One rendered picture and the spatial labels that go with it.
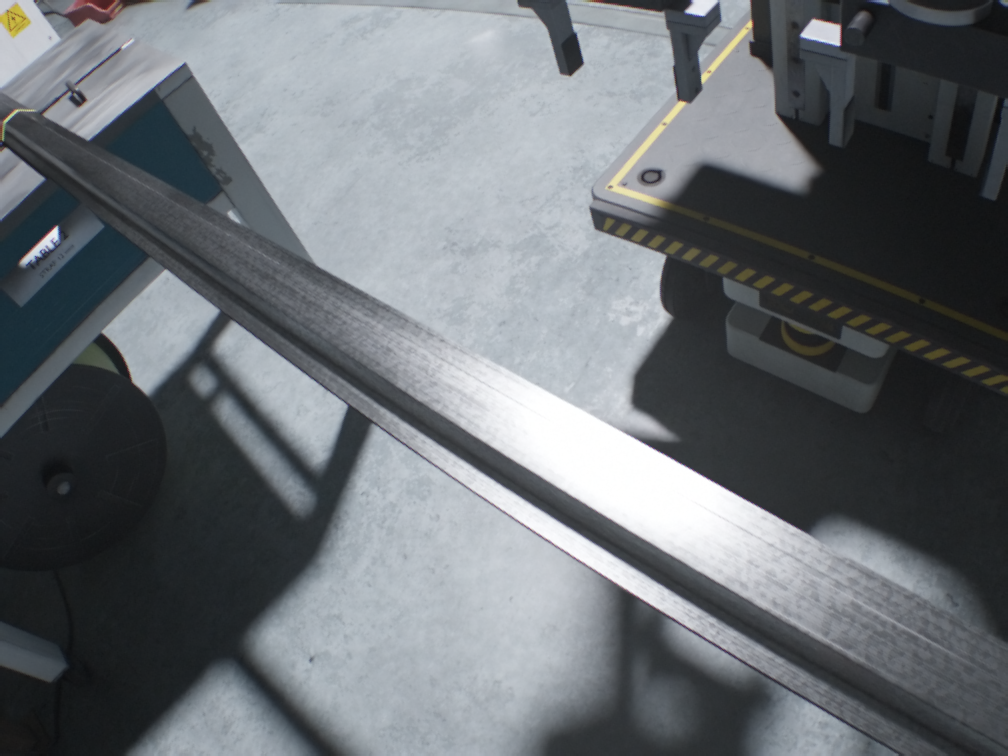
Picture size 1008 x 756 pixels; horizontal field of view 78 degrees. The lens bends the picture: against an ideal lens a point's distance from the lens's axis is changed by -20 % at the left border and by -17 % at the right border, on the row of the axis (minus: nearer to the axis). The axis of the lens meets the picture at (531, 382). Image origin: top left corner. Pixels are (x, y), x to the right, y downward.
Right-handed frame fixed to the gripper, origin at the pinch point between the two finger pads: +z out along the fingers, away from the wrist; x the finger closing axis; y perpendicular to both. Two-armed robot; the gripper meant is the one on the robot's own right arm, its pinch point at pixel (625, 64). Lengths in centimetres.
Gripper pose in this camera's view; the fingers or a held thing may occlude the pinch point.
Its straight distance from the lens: 72.3
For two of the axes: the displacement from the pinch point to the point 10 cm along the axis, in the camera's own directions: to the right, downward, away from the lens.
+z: 2.4, 5.4, 8.1
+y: 5.7, -7.5, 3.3
